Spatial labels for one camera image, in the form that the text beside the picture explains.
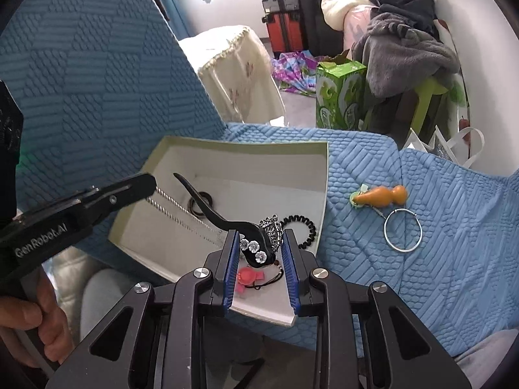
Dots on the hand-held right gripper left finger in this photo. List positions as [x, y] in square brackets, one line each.
[229, 275]

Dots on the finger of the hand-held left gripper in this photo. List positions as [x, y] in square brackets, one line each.
[121, 192]

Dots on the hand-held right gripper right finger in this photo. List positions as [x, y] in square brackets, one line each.
[290, 275]

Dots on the ornate silver pendant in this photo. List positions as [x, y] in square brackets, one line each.
[271, 229]

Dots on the black flowered hair clip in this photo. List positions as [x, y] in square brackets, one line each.
[211, 214]

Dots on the shallow white cardboard box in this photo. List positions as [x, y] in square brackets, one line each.
[251, 170]

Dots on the person's left hand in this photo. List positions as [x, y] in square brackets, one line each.
[52, 320]

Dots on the pale quilted blanket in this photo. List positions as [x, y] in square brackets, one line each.
[67, 267]

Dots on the cream cloth covered table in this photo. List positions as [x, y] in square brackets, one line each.
[239, 77]

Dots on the green carton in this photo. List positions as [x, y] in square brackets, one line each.
[338, 97]

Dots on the colourful crumpled cloth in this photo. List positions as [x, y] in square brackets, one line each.
[296, 73]

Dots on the white tote bag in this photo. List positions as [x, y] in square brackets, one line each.
[450, 146]

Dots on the person's right leg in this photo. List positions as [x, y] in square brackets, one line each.
[490, 356]

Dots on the green plastic stool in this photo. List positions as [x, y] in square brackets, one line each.
[421, 101]

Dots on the orange suitcase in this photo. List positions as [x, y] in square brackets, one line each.
[286, 34]

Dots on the grey fleece garment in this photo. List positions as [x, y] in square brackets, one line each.
[405, 60]

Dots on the white fruit print panel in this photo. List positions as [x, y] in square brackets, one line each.
[458, 89]

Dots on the pink cloth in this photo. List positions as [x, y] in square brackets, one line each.
[357, 28]

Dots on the black suitcase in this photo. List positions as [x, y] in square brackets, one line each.
[320, 8]

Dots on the cream quilt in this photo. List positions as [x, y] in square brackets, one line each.
[344, 4]

